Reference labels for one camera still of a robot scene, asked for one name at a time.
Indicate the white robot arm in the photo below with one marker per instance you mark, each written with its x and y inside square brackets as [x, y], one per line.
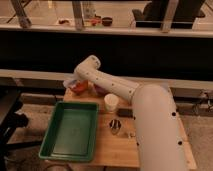
[148, 101]

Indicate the purple bowl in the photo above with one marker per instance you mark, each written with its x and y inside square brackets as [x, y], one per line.
[100, 91]

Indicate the red bowl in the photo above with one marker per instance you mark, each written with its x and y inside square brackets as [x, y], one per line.
[82, 87]

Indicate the dark bowl in background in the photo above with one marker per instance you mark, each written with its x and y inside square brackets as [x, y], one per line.
[107, 21]

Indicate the white paper cup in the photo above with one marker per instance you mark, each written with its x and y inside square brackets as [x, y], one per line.
[111, 102]

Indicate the black rectangular block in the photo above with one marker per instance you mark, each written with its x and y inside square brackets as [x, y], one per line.
[122, 112]

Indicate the silver fork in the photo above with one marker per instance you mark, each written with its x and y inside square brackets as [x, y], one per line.
[131, 135]

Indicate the wooden board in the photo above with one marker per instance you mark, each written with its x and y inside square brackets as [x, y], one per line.
[120, 151]

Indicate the green plastic tray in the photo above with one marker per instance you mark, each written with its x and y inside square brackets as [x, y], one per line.
[71, 132]

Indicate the black chair at left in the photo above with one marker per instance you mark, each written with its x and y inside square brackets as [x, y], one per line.
[9, 122]

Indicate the black office chair background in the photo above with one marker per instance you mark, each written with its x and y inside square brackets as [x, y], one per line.
[179, 14]

